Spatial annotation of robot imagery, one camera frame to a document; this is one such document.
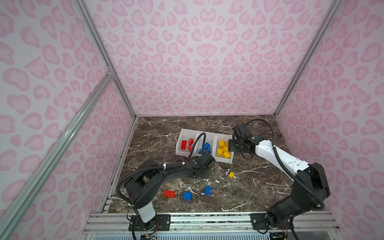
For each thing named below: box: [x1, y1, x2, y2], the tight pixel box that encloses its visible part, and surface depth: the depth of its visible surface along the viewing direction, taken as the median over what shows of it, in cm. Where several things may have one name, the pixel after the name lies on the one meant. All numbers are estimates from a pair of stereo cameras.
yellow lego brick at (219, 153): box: [217, 147, 223, 157], surface depth 97 cm
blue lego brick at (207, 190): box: [204, 186, 212, 196], surface depth 85 cm
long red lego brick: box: [181, 140, 187, 150], surface depth 102 cm
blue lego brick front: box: [183, 192, 193, 200], surface depth 82 cm
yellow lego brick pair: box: [222, 151, 231, 159], surface depth 96 cm
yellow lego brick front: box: [218, 140, 225, 148], surface depth 103 cm
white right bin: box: [211, 133, 234, 164], surface depth 96 cm
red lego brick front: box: [163, 190, 176, 199], surface depth 83 cm
